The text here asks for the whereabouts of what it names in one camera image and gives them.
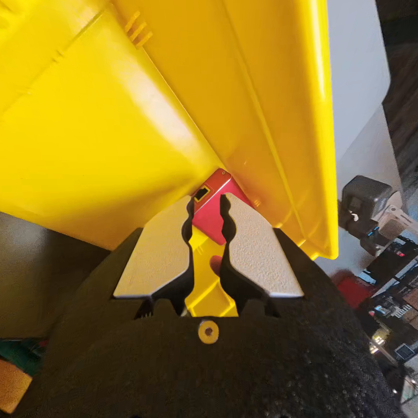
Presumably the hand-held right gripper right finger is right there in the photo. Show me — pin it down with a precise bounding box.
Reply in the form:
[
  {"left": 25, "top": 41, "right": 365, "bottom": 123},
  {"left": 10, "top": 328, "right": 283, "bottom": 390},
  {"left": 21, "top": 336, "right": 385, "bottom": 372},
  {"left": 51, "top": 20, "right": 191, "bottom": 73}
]
[{"left": 219, "top": 192, "right": 305, "bottom": 315}]

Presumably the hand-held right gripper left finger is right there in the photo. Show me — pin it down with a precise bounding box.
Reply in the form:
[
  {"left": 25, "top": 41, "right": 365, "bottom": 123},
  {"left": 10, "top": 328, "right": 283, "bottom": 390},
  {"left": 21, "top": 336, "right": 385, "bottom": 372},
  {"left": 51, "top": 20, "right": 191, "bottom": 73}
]
[{"left": 113, "top": 195, "right": 195, "bottom": 315}]

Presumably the yellow plastic bin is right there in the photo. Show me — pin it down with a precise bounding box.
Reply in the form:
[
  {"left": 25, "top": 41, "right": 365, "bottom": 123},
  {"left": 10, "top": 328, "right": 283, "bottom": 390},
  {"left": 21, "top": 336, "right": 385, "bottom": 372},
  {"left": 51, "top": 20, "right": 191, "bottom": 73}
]
[{"left": 0, "top": 0, "right": 338, "bottom": 318}]

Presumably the red ethernet splitter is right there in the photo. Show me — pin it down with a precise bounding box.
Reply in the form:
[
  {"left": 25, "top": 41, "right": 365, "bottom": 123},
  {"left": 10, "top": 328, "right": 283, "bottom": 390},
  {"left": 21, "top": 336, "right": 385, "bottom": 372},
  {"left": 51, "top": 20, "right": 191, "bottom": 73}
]
[{"left": 191, "top": 168, "right": 255, "bottom": 246}]

